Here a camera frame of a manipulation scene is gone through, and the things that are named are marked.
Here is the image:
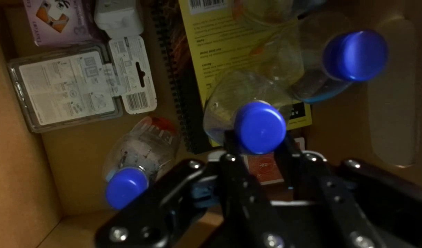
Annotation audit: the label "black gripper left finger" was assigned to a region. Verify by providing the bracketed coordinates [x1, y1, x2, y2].
[94, 131, 291, 248]

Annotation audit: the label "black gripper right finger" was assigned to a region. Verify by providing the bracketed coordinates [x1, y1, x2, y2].
[276, 134, 422, 248]

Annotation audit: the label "clear water bottle blue cap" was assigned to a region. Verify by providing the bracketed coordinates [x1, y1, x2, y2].
[201, 67, 298, 157]

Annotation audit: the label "small red box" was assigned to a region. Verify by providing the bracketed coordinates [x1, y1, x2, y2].
[244, 153, 287, 187]

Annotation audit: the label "tall water bottle blue cap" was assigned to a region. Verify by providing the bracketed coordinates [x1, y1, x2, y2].
[240, 0, 390, 105]

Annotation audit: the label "white hang tag card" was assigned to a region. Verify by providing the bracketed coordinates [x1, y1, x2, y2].
[107, 34, 159, 116]

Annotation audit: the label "black spiral notebook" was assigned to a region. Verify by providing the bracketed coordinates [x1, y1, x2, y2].
[147, 0, 214, 156]

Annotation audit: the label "clear blister pack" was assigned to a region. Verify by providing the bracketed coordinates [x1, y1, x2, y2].
[7, 43, 125, 135]

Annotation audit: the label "yellow book with barcode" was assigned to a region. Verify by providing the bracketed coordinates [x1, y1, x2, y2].
[176, 0, 314, 145]

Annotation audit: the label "white charger plug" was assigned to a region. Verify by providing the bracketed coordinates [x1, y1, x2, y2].
[92, 0, 145, 40]

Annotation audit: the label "pink printed card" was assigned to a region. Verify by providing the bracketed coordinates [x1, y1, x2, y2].
[21, 0, 101, 48]

